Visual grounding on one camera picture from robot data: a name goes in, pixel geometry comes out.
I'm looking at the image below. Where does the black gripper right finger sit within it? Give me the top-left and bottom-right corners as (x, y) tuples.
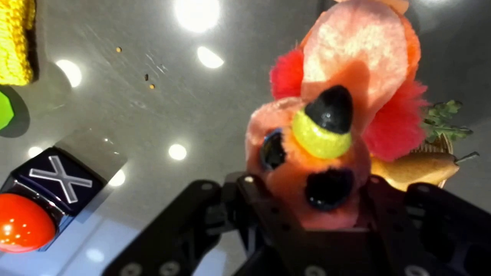
(357, 174), (491, 276)

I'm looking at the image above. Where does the black cube with white X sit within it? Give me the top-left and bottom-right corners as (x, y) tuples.
(0, 127), (128, 227)

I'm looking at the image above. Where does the yellow knitted cloth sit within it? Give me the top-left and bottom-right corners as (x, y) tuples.
(0, 0), (38, 87)

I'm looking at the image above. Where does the tan pear-shaped toy fruit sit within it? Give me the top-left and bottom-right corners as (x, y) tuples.
(369, 147), (480, 193)

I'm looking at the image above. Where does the red ball on cube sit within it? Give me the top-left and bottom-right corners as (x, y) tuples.
(0, 191), (58, 254)

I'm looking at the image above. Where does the green plastic cup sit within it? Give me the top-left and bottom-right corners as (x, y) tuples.
(0, 89), (16, 131)

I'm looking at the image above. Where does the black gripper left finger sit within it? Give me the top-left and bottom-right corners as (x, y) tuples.
(101, 171), (308, 276)

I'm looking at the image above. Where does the toy carrot with green top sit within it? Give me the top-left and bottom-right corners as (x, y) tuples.
(422, 98), (475, 144)

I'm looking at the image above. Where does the orange plush toy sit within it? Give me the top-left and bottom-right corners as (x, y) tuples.
(244, 0), (429, 233)

